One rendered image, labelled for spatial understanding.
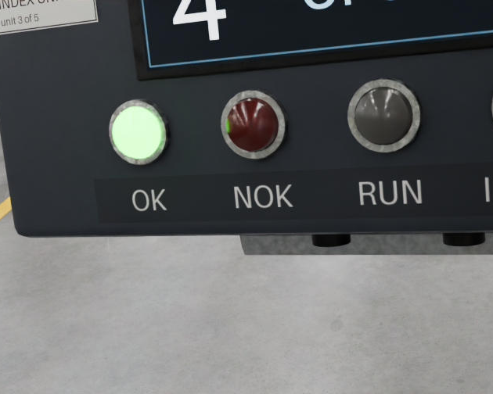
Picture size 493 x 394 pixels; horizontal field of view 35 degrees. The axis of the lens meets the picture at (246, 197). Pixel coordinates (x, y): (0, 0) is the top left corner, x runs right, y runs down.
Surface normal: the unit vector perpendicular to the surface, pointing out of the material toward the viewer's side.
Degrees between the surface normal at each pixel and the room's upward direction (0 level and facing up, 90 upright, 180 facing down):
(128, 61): 75
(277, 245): 90
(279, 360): 0
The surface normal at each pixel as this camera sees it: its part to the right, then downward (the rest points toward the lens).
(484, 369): -0.19, -0.90
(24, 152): -0.36, 0.19
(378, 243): -0.33, 0.44
